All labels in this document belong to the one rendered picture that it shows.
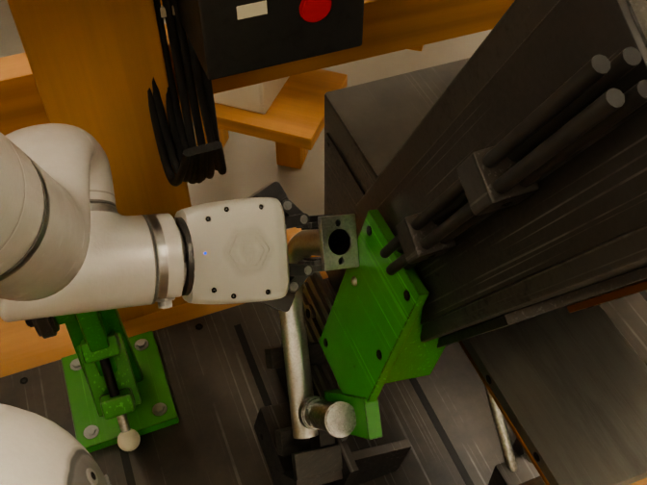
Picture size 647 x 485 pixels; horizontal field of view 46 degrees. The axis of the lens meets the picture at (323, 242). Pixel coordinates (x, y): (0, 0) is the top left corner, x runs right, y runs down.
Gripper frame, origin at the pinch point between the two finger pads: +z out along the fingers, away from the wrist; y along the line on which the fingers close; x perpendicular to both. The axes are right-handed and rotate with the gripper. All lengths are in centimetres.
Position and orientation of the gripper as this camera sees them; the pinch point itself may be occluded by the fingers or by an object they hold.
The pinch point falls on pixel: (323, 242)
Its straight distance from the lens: 79.0
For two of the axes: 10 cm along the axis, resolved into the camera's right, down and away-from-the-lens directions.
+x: -4.4, -0.1, 9.0
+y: -0.8, -10.0, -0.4
